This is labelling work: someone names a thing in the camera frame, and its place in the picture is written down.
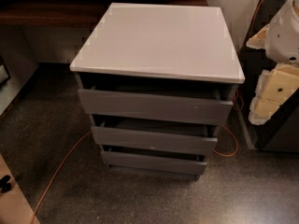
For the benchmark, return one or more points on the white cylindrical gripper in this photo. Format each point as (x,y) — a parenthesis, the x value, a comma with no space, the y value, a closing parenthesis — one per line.
(284,41)

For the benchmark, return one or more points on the grey top drawer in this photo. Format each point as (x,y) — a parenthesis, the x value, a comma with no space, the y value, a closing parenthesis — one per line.
(157,107)

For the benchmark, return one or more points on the grey drawer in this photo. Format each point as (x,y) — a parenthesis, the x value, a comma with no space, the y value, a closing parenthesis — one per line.
(183,138)
(154,160)
(157,107)

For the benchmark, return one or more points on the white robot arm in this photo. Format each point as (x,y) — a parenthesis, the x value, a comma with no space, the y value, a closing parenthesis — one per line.
(280,40)

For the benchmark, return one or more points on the grey drawer cabinet white top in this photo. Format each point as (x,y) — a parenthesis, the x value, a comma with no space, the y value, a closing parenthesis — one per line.
(182,51)

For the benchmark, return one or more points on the grey middle drawer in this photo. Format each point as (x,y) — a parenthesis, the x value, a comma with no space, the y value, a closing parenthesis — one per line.
(183,138)

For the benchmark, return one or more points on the grey bottom drawer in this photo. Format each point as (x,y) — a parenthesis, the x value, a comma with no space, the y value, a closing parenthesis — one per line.
(154,160)

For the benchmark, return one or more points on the dark cabinet at right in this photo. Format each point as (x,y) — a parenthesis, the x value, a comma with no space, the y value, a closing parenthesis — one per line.
(270,62)

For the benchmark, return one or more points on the dark wooden desk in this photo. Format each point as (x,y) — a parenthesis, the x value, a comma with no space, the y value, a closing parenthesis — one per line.
(69,13)

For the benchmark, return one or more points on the black object on tan surface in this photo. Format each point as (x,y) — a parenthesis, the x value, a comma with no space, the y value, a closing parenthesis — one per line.
(5,186)

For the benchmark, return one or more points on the tan wooden surface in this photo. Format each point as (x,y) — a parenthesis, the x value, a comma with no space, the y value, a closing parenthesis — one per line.
(14,208)

